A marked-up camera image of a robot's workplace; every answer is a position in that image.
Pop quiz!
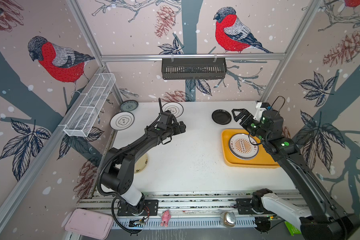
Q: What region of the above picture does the white plate brown cloud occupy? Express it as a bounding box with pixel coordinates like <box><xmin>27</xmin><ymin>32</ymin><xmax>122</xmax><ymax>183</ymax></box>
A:
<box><xmin>162</xmin><ymin>102</ymin><xmax>184</xmax><ymax>118</ymax></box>

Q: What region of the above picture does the orange sunburst plate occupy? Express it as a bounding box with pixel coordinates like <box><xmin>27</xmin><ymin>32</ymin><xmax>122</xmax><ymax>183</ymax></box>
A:
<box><xmin>229</xmin><ymin>134</ymin><xmax>259</xmax><ymax>160</ymax></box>

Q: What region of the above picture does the white plate dark rim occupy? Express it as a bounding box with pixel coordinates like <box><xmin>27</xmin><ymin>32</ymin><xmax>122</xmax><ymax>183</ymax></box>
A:
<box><xmin>110</xmin><ymin>112</ymin><xmax>135</xmax><ymax>131</ymax></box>

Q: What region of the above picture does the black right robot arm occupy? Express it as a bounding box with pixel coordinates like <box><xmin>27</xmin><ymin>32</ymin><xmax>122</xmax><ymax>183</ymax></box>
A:
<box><xmin>232</xmin><ymin>109</ymin><xmax>360</xmax><ymax>240</ymax></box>

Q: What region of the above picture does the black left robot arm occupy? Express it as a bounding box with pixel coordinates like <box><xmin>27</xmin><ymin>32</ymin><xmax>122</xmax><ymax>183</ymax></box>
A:
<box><xmin>96</xmin><ymin>99</ymin><xmax>186</xmax><ymax>236</ymax></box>

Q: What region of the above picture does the yellow plastic bin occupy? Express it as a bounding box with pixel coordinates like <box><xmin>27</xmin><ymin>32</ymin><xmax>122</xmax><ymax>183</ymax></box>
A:
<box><xmin>222</xmin><ymin>129</ymin><xmax>280</xmax><ymax>169</ymax></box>

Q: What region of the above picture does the small black plate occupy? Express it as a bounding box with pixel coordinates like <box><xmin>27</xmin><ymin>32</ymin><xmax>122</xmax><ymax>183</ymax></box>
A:
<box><xmin>212</xmin><ymin>110</ymin><xmax>232</xmax><ymax>125</ymax></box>

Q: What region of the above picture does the cream yellow plate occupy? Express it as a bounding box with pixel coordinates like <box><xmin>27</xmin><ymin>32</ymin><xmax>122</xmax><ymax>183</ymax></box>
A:
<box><xmin>134</xmin><ymin>154</ymin><xmax>149</xmax><ymax>174</ymax></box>

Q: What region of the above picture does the small teal plate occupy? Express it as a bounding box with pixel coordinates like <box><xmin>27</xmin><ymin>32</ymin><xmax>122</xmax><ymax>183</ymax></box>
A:
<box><xmin>120</xmin><ymin>100</ymin><xmax>139</xmax><ymax>112</ymax></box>

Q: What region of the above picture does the pink toy figure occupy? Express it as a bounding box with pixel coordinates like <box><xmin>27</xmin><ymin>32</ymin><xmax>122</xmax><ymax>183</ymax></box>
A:
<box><xmin>160</xmin><ymin>210</ymin><xmax>172</xmax><ymax>227</ymax></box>

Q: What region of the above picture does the silver round object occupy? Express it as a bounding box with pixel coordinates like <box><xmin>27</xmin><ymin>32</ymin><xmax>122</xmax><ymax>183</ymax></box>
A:
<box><xmin>220</xmin><ymin>212</ymin><xmax>236</xmax><ymax>228</ymax></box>

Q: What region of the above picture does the green snack packet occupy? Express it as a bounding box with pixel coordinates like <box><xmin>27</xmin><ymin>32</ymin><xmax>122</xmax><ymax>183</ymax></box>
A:
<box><xmin>285</xmin><ymin>222</ymin><xmax>302</xmax><ymax>236</ymax></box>

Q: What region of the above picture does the pink tray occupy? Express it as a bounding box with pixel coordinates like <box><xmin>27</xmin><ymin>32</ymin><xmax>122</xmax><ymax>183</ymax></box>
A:
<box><xmin>65</xmin><ymin>209</ymin><xmax>114</xmax><ymax>240</ymax></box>

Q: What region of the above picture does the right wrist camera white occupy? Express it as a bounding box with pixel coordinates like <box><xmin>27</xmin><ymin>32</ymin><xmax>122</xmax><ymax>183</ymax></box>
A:
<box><xmin>254</xmin><ymin>102</ymin><xmax>271</xmax><ymax>121</ymax></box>

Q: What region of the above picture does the black hanging wire basket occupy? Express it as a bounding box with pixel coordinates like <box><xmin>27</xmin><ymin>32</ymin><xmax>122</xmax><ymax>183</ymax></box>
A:
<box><xmin>162</xmin><ymin>58</ymin><xmax>227</xmax><ymax>80</ymax></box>

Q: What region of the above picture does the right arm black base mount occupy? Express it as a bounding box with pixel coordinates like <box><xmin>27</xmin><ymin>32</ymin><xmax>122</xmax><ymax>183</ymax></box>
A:
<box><xmin>235</xmin><ymin>189</ymin><xmax>273</xmax><ymax>215</ymax></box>

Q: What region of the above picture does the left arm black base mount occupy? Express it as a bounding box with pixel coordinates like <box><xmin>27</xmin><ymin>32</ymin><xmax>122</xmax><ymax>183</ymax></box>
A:
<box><xmin>117</xmin><ymin>194</ymin><xmax>159</xmax><ymax>217</ymax></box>

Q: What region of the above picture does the aluminium rail base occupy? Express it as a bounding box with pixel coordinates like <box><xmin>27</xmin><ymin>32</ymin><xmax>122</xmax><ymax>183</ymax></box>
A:
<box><xmin>77</xmin><ymin>191</ymin><xmax>313</xmax><ymax>230</ymax></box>

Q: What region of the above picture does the white mesh wall shelf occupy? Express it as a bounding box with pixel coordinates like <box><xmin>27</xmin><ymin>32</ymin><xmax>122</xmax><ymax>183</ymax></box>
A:
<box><xmin>64</xmin><ymin>73</ymin><xmax>116</xmax><ymax>137</ymax></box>

